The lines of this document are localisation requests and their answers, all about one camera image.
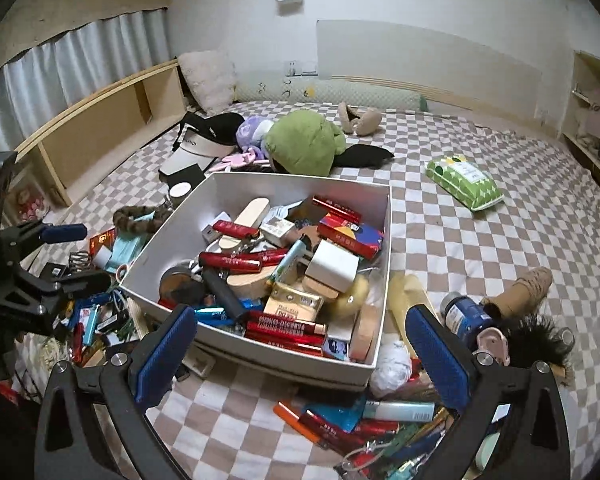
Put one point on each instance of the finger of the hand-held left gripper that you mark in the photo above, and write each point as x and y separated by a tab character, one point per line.
62	233
82	283

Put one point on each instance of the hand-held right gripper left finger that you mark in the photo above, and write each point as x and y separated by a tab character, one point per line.
165	355

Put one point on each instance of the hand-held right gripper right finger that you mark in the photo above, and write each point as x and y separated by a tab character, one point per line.
437	355

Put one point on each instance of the white cardboard box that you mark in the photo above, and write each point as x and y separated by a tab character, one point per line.
380	280

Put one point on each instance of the pile of small packets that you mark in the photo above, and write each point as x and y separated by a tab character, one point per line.
97	320

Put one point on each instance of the red pack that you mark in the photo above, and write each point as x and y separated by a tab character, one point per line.
102	240

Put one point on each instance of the blue bottle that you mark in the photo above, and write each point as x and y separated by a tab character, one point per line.
462	317

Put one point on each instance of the crumpled white tissue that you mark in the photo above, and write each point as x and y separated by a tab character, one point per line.
392	366

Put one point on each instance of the floral box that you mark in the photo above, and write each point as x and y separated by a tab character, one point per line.
27	200

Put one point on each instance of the teal face mask pack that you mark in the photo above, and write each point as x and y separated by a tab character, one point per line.
122	251

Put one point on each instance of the white and teal tube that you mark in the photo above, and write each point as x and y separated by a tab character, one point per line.
405	411

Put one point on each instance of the pale yellow plastic bag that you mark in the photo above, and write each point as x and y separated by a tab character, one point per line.
402	295

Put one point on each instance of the brown round tape roll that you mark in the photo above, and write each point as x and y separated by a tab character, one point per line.
182	285

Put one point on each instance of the brown furry scrunchie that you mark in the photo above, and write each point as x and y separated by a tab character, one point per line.
135	217

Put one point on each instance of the wooden cylinder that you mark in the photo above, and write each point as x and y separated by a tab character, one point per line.
365	332

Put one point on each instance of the black cylinder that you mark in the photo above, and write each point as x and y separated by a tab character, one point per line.
225	292

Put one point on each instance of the black-haired doll head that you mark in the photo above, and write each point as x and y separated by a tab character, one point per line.
530	340

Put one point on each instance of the yellow plush toy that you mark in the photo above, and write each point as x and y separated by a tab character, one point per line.
352	296

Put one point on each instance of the tan toy shoe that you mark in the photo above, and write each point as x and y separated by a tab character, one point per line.
522	290

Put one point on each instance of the red tube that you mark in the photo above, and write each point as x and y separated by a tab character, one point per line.
232	229
230	260

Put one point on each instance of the wooden headboard shelf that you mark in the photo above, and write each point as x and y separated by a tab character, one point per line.
105	125

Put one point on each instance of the teal packet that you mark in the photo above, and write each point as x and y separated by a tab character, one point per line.
337	415

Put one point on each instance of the checked bed sheet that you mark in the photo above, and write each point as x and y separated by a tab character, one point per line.
480	245

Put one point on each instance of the stack of red packs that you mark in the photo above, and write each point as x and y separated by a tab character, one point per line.
285	331

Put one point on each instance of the white round jar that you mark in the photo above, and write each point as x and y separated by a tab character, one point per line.
180	191

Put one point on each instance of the small black box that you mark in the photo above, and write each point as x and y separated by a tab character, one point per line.
182	175

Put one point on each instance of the beige carton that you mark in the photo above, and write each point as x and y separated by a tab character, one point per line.
290	305

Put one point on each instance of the white square box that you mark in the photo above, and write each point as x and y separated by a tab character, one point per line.
332	267

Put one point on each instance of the red and blue box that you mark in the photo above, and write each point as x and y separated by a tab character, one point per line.
350	237

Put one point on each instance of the white sun visor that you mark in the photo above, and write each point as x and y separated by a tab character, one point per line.
195	152

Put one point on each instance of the light wooden oval board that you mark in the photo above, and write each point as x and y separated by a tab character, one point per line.
245	215

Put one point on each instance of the small white box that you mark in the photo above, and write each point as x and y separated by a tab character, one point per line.
275	229

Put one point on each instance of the white curtain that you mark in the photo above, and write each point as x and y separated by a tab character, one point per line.
65	65

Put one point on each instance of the green wet wipes pack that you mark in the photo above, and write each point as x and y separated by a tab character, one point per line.
462	180

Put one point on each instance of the red flat box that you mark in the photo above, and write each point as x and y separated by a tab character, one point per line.
337	207

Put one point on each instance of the black cap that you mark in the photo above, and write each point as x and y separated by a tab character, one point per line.
215	127

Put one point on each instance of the pink plush item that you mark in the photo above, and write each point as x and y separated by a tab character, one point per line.
240	161

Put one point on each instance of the white fluffy pillow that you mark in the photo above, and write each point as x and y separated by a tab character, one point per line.
207	80

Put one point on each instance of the black cloth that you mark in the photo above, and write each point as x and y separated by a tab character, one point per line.
365	156

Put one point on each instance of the purple plush toy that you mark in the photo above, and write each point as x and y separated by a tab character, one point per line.
252	135

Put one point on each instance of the beige plush slippers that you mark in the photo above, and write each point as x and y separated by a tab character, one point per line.
360	119

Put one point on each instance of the green plush toy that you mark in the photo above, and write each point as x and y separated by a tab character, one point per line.
305	142

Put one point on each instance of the long pale green bolster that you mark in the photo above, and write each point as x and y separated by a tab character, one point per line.
330	95

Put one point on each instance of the wooden side shelf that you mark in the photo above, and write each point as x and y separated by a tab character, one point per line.
592	90

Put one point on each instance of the wall socket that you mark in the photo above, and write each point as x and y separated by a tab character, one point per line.
300	67

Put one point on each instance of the white wall panel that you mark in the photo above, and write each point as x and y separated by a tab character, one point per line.
420	60

